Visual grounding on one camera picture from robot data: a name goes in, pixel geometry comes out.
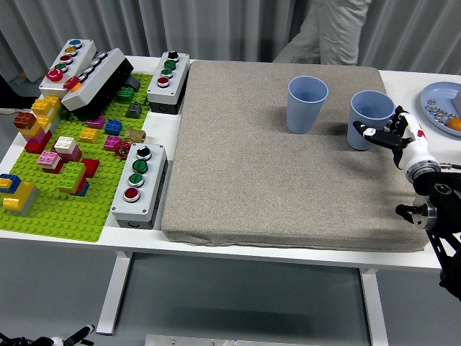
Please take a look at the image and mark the red toy brick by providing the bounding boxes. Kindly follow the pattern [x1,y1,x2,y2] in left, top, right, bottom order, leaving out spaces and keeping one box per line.
[24,136,53,155]
[41,160,65,175]
[81,159,100,179]

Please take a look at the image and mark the grey-brown fabric mat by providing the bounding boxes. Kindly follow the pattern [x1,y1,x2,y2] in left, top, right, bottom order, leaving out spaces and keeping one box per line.
[161,60,431,252]

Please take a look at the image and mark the blue ribbed plastic cup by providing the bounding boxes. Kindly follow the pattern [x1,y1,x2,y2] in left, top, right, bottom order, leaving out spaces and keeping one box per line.
[286,75,329,135]
[346,89,396,151]

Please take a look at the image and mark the brass valve red handle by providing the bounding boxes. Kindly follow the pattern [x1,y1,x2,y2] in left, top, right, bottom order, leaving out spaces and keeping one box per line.
[114,127,147,159]

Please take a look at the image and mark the small blue toy brick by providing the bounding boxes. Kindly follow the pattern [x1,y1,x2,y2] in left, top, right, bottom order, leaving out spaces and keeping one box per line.
[104,119,123,137]

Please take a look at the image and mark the tilted grey-black control box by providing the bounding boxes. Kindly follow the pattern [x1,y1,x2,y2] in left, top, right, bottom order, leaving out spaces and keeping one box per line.
[60,48,135,122]

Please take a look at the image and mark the white table leg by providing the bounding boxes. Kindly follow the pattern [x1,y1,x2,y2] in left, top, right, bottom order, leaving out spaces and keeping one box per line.
[95,251,133,335]
[359,268,389,346]

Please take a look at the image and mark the pink toy brick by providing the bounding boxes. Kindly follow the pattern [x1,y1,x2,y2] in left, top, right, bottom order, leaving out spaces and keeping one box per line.
[37,151,61,169]

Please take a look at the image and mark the person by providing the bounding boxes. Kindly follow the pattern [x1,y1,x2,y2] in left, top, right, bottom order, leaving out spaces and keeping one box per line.
[272,0,372,66]

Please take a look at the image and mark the large green toy brick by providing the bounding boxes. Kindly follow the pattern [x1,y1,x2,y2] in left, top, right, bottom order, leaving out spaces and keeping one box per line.
[57,161,87,190]

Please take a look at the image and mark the large yellow toy brick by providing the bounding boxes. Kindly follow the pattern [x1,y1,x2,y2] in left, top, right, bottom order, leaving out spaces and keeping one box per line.
[2,181,36,212]

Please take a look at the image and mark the five-button grey control box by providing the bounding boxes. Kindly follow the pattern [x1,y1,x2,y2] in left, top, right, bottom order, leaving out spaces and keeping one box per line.
[38,38,97,100]

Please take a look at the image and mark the dark grey slope brick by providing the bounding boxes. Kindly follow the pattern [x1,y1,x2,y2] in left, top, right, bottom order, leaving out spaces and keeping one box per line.
[125,102,143,120]

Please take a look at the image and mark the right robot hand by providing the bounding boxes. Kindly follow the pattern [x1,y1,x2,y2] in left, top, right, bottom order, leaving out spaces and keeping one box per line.
[352,105,439,171]

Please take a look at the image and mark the green studded baseplate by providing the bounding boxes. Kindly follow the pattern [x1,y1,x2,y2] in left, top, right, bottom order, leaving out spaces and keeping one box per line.
[0,73,154,244]

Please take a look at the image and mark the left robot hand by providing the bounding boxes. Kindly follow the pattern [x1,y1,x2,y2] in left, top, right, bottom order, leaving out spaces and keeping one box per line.
[50,324,97,346]

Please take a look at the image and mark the white toy brick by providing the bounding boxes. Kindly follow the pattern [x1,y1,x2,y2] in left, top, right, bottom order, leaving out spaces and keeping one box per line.
[53,136,78,154]

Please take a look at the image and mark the brown toy brick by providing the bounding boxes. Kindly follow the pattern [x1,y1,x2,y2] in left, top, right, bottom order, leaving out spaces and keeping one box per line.
[13,112,37,130]

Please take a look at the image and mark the grey pleated curtain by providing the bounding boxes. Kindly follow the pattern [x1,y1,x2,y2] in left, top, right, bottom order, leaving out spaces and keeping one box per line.
[0,0,461,78]

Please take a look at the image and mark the four-button grey control box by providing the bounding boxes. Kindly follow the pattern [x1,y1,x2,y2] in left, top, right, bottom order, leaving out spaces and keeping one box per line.
[110,143,169,231]
[146,51,191,115]

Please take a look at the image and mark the blue plate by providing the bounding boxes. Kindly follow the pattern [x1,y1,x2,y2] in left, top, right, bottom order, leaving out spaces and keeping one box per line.
[420,81,461,137]

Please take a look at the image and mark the small green toy brick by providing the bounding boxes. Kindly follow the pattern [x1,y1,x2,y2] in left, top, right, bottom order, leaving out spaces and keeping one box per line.
[116,86,135,105]

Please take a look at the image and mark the black curved toy piece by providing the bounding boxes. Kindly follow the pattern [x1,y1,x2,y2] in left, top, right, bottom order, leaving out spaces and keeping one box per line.
[121,76,141,92]

